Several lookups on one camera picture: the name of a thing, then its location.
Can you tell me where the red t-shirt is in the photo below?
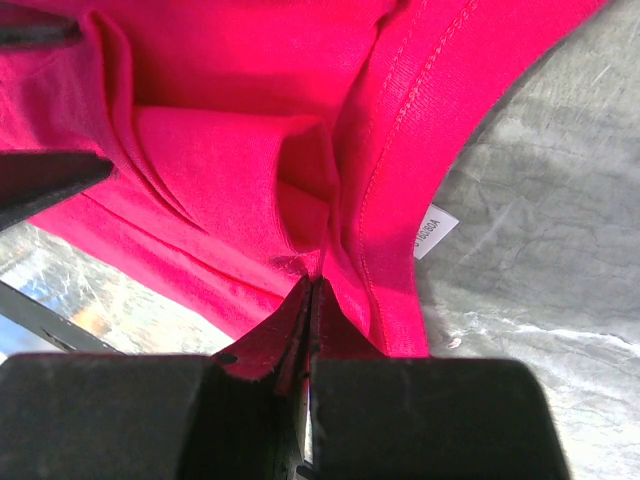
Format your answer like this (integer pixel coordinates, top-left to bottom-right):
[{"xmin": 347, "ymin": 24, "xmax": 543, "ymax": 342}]
[{"xmin": 1, "ymin": 1, "xmax": 600, "ymax": 357}]

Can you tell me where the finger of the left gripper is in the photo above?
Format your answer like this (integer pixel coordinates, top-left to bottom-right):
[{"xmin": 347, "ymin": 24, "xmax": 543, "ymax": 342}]
[
  {"xmin": 1, "ymin": 12, "xmax": 82, "ymax": 50},
  {"xmin": 1, "ymin": 151, "xmax": 114, "ymax": 230}
]

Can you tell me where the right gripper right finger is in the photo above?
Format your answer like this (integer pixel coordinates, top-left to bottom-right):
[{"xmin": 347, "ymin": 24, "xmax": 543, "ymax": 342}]
[{"xmin": 309, "ymin": 278, "xmax": 388, "ymax": 360}]

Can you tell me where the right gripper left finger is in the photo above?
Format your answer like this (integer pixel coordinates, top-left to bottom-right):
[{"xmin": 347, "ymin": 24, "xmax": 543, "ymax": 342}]
[{"xmin": 178, "ymin": 277, "xmax": 311, "ymax": 479}]

